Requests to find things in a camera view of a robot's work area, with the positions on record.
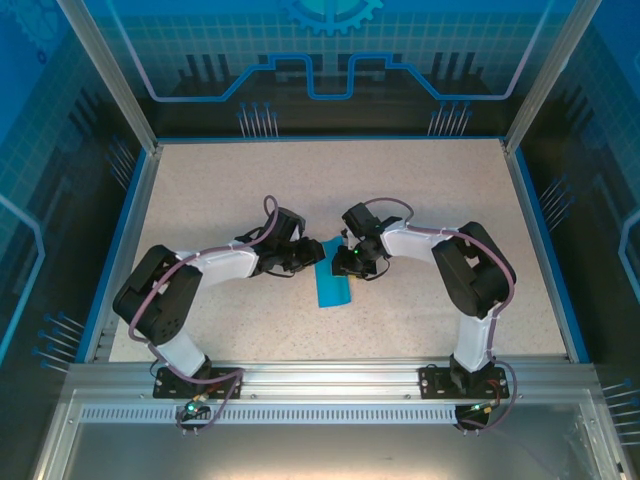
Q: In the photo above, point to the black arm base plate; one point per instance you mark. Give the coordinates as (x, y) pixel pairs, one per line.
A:
(230, 385)
(432, 382)

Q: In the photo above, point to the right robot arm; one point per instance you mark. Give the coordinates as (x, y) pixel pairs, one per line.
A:
(470, 340)

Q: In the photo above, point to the small lit connector board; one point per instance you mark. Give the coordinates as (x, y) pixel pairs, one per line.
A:
(195, 406)
(482, 408)

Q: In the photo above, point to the aluminium frame post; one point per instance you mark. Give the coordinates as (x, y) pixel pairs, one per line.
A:
(114, 75)
(549, 75)

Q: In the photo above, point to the aluminium frame cross rail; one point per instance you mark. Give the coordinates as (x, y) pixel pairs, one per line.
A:
(330, 380)

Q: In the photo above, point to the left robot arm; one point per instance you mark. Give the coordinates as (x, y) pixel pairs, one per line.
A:
(220, 265)

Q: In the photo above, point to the aluminium side rail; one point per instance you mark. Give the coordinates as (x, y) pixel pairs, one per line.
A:
(142, 200)
(526, 200)

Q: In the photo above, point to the sheet metal tray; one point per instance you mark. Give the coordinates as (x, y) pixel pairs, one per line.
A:
(320, 455)

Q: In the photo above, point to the blue paper sheet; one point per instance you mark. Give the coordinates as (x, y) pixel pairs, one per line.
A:
(330, 295)

